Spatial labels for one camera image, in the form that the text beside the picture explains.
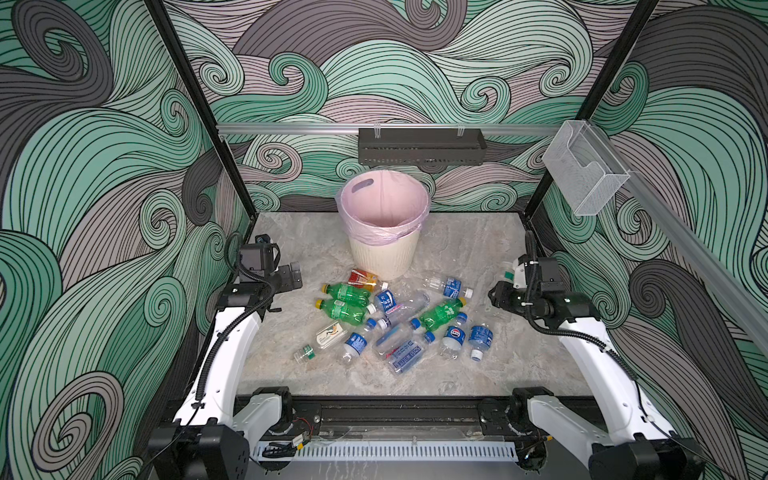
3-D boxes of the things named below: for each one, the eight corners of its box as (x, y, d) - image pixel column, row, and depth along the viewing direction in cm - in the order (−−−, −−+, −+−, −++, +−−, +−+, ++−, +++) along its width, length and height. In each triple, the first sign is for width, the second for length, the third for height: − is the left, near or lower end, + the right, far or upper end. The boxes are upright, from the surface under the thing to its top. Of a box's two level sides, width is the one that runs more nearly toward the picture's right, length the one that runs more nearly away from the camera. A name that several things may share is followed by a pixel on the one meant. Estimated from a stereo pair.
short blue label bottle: (471, 362, 84) (476, 356, 80) (465, 330, 90) (469, 323, 86) (493, 362, 84) (499, 356, 80) (485, 330, 90) (490, 323, 86)
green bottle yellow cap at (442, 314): (428, 335, 88) (430, 330, 85) (418, 321, 91) (419, 315, 88) (468, 311, 93) (471, 305, 90) (458, 298, 96) (460, 292, 93)
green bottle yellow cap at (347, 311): (315, 316, 92) (312, 310, 89) (323, 297, 96) (321, 291, 93) (361, 328, 89) (360, 322, 86) (367, 308, 94) (367, 302, 90)
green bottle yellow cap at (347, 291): (321, 300, 97) (319, 293, 93) (326, 287, 101) (324, 279, 97) (367, 308, 96) (366, 300, 92) (370, 294, 99) (370, 286, 95)
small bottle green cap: (299, 368, 83) (296, 363, 80) (295, 359, 85) (291, 354, 82) (317, 357, 85) (315, 352, 82) (313, 348, 87) (310, 342, 84)
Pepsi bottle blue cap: (437, 356, 85) (440, 351, 81) (448, 312, 94) (451, 305, 90) (457, 364, 83) (461, 359, 80) (466, 318, 92) (470, 312, 89)
